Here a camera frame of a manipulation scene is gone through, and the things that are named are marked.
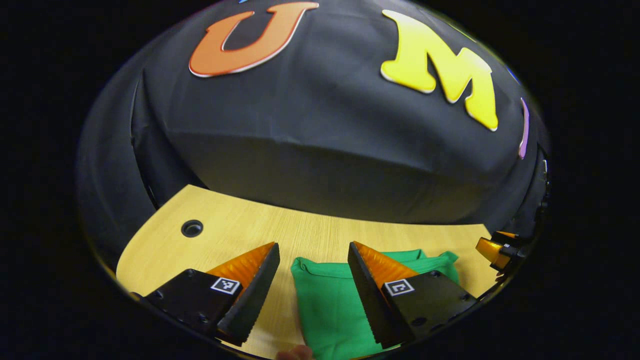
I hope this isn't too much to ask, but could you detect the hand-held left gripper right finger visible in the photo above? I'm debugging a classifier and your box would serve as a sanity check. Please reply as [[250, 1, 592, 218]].
[[347, 241, 479, 350]]

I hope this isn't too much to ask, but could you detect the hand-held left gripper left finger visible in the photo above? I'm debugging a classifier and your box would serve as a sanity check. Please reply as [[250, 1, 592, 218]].
[[141, 242, 281, 347]]

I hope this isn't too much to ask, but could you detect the green T-shirt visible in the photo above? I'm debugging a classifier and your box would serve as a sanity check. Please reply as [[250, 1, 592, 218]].
[[291, 249, 460, 360]]

